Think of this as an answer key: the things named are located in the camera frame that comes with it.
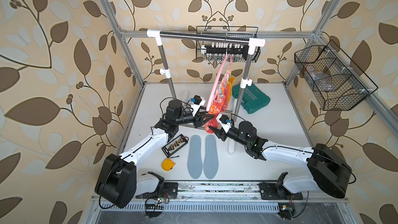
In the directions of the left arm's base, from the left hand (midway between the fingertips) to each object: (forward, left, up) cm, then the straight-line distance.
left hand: (212, 113), depth 74 cm
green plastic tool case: (+26, -30, -20) cm, 44 cm away
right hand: (0, -1, -7) cm, 7 cm away
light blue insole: (-16, +9, -25) cm, 31 cm away
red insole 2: (+12, -8, -3) cm, 14 cm away
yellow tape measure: (-17, +23, -24) cm, 37 cm away
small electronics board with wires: (-36, -35, -26) cm, 57 cm away
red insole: (-1, 0, -6) cm, 6 cm away
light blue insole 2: (-15, 0, -26) cm, 30 cm away
